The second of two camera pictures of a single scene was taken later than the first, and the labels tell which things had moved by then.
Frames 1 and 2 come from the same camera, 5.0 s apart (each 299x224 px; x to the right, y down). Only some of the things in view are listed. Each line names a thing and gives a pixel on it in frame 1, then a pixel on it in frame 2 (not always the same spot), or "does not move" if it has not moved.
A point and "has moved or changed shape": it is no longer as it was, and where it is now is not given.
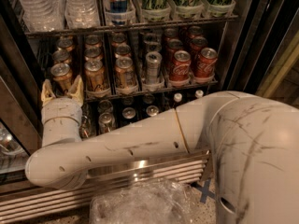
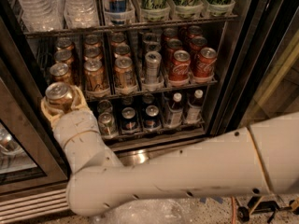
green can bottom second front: [106, 122] does not move
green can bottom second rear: [105, 106] does not move
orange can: [62, 73] has moved or changed shape
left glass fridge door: [21, 132] does not move
